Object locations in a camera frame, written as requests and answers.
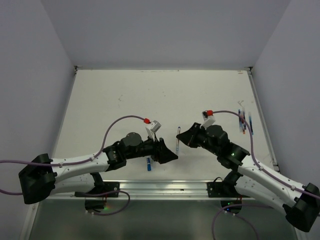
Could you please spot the aluminium front rail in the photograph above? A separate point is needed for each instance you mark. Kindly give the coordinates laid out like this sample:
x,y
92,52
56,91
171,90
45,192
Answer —
x,y
162,187

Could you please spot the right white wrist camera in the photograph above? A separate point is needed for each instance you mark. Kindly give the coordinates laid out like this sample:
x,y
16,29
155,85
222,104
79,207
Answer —
x,y
208,118

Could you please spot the blue pen at right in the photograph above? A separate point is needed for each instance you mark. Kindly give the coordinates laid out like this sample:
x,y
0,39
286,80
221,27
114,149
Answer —
x,y
240,119

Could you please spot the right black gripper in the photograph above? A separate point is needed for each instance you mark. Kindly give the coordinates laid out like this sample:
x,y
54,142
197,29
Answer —
x,y
188,137

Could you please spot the blue white pen far right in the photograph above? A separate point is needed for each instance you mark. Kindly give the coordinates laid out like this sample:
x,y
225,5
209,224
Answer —
x,y
251,123

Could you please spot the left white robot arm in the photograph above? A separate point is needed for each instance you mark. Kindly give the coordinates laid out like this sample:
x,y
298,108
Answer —
x,y
46,176

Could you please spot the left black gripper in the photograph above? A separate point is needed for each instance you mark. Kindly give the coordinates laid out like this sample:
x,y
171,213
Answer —
x,y
160,152

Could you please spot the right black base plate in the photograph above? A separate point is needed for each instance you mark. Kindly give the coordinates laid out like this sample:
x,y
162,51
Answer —
x,y
221,190

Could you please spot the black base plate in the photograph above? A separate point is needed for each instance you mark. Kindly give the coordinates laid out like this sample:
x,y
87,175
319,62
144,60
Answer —
x,y
110,188
221,190

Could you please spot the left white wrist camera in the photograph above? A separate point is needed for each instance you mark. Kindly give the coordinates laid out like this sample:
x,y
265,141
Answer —
x,y
152,128

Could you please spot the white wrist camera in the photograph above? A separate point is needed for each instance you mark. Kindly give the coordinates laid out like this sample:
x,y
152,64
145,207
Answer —
x,y
208,118
152,128

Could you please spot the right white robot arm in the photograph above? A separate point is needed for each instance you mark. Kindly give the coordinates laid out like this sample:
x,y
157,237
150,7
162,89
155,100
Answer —
x,y
299,203

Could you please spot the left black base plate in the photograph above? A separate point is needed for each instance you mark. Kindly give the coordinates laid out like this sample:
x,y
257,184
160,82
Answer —
x,y
110,188

